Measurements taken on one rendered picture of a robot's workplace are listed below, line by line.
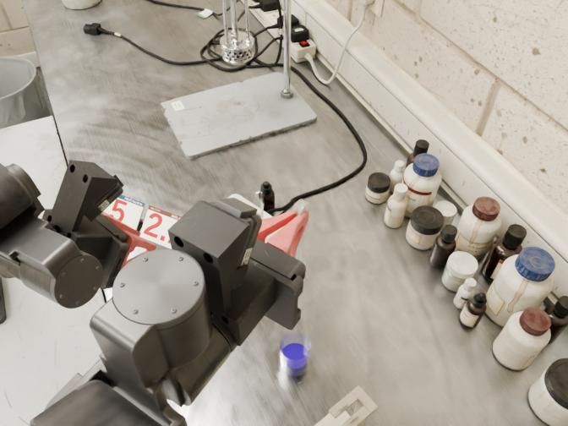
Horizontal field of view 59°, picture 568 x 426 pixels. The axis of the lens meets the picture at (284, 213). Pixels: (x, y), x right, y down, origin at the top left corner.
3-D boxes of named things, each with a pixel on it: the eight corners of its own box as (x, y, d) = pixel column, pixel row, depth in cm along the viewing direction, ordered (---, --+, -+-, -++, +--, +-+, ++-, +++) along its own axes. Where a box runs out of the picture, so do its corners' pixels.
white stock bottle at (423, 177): (412, 189, 96) (425, 144, 88) (438, 210, 93) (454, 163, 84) (389, 204, 94) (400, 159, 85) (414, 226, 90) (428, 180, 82)
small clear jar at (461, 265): (434, 276, 83) (441, 257, 79) (456, 265, 85) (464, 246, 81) (453, 297, 80) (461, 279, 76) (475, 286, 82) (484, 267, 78)
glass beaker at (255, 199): (249, 257, 75) (246, 221, 69) (223, 238, 78) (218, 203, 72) (275, 232, 78) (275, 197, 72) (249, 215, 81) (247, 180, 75)
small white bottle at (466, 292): (450, 299, 80) (460, 278, 76) (462, 295, 81) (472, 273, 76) (458, 312, 79) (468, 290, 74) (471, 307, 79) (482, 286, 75)
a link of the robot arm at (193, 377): (177, 276, 39) (111, 344, 35) (237, 311, 37) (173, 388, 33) (188, 323, 44) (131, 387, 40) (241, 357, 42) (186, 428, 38)
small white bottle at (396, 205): (404, 218, 92) (413, 183, 85) (399, 231, 90) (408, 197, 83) (386, 212, 92) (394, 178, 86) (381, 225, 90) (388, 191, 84)
